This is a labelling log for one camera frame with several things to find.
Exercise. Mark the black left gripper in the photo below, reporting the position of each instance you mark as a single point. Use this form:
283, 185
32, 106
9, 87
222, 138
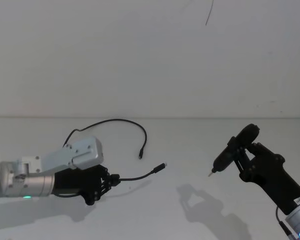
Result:
75, 181

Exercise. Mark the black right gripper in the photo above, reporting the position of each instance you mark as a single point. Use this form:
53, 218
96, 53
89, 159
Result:
269, 177

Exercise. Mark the black pen-shaped power tool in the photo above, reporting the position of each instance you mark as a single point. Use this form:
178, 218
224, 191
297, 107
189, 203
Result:
247, 132

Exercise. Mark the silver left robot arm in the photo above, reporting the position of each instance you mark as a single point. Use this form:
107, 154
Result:
27, 183

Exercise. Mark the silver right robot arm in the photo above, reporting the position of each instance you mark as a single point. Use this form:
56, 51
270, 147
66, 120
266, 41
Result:
299, 222

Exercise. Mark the white table cloth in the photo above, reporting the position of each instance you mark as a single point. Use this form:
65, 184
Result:
149, 220

